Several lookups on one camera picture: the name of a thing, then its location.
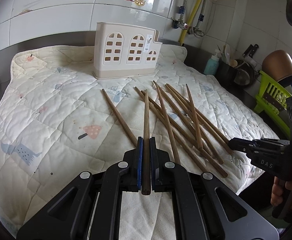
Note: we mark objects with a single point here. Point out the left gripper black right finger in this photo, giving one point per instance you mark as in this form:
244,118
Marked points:
154,163

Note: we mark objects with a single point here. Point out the brown bowl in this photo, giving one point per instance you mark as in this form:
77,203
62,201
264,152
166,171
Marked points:
278,65

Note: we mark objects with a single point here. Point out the person's right hand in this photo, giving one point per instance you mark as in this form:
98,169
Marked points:
277,191

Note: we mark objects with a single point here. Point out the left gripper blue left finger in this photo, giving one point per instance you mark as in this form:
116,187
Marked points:
138,156

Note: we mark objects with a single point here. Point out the white quilted mat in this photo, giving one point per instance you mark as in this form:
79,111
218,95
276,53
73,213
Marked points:
55,122

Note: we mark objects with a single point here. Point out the teal soap bottle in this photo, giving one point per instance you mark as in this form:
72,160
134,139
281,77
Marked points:
212,65

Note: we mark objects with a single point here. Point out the yellow gas pipe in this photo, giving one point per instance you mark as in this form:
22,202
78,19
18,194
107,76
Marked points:
189,21

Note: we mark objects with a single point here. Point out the white plastic utensil holder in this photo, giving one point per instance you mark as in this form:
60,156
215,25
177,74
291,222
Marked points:
123,50

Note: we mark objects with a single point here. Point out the red handle water valve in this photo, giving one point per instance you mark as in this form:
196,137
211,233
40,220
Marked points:
179,25

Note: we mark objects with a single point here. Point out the black utensil pot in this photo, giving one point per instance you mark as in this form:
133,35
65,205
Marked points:
243,75

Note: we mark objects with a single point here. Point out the black handled knife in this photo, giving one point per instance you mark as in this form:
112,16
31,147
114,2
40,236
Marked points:
250,51

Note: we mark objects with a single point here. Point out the right metal water valve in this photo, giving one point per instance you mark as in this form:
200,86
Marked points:
196,32

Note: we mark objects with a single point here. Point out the white rice spoon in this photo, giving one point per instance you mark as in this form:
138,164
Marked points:
226,54

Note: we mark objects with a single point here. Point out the green plastic dish rack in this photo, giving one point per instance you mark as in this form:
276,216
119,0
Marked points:
271,99

